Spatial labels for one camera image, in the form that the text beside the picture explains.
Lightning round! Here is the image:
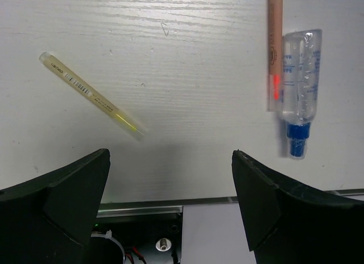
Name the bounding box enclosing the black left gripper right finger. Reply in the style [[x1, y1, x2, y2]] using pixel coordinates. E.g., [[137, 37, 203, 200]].
[[232, 150, 363, 263]]

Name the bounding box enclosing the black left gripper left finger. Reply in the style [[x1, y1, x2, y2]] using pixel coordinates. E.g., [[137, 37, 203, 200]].
[[1, 148, 110, 263]]

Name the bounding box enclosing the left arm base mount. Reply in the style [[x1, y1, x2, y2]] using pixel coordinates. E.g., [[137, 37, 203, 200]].
[[94, 201, 183, 263]]

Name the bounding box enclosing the tan pencil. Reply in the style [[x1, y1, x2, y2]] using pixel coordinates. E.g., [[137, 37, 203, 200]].
[[267, 0, 283, 112]]

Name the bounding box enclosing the pale yellow pen tube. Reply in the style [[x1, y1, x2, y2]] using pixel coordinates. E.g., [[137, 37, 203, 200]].
[[39, 52, 146, 141]]

